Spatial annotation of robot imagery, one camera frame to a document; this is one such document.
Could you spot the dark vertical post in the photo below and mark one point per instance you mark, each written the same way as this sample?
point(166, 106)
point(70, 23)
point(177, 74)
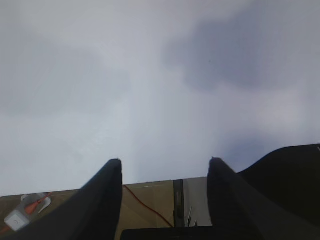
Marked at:
point(179, 211)

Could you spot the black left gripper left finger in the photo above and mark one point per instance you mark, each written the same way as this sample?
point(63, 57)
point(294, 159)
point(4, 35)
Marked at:
point(92, 213)

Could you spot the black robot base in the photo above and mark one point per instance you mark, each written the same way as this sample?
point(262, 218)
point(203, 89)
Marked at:
point(290, 177)

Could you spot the white orange floor device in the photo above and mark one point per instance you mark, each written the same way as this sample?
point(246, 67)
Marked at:
point(30, 206)

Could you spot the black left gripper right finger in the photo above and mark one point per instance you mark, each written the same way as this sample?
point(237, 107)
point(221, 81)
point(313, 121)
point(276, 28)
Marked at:
point(239, 212)

